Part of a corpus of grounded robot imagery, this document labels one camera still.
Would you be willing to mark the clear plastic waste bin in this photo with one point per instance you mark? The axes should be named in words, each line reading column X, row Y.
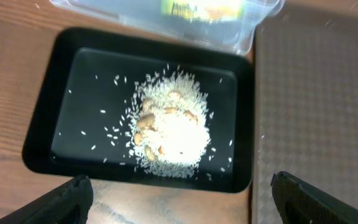
column 235, row 37

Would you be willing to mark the yellow green snack wrapper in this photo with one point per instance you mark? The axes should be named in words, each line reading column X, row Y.
column 204, row 10

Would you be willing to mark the pile of rice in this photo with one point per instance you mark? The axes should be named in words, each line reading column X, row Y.
column 151, row 119

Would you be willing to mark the brown serving tray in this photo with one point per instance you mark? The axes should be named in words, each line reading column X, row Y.
column 306, row 61

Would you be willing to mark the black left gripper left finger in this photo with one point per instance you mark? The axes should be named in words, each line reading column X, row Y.
column 68, row 203

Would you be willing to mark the black tray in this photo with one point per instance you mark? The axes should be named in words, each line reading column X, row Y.
column 88, row 48

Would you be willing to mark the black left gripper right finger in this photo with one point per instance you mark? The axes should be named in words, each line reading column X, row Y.
column 299, row 202

